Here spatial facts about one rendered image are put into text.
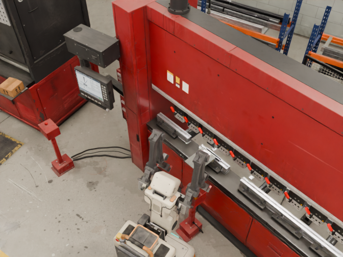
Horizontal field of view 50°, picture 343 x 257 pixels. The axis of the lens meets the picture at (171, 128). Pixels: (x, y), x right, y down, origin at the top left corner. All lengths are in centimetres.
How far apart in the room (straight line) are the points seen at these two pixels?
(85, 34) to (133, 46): 52
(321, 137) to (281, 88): 43
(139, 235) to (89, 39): 186
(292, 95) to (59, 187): 325
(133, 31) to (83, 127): 243
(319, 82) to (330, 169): 62
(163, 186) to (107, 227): 153
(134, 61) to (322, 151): 188
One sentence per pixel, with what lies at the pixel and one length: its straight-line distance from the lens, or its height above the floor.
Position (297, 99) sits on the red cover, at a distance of 260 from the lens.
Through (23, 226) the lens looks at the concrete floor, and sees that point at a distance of 474.
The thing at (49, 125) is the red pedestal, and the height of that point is 80.
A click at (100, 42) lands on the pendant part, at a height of 195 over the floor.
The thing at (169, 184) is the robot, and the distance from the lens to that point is 307.
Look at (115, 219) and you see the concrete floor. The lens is 451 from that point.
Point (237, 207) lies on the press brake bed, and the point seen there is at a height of 73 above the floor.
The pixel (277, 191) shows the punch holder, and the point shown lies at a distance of 333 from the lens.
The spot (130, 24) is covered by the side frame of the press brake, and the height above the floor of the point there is 219.
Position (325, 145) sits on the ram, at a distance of 271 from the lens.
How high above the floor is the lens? 389
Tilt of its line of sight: 47 degrees down
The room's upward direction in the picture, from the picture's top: straight up
